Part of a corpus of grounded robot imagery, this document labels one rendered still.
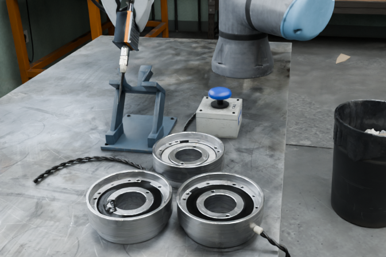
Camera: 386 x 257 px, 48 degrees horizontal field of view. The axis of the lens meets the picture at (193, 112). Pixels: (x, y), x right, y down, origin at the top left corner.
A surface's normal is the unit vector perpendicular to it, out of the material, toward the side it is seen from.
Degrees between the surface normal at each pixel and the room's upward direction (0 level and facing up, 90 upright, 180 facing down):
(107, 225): 90
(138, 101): 0
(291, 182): 0
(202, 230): 90
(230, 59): 72
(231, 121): 90
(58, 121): 0
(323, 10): 97
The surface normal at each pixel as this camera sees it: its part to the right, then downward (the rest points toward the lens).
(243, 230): 0.45, 0.37
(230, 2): -0.76, 0.25
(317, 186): -0.02, -0.91
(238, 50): -0.25, 0.11
